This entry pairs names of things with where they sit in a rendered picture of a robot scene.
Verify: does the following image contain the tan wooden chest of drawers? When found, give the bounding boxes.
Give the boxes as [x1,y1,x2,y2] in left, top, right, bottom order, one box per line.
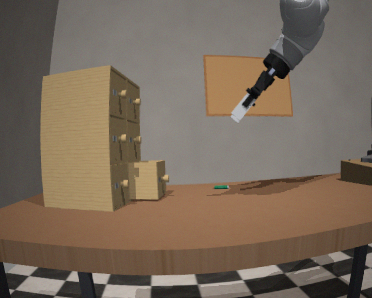
[40,65,141,212]

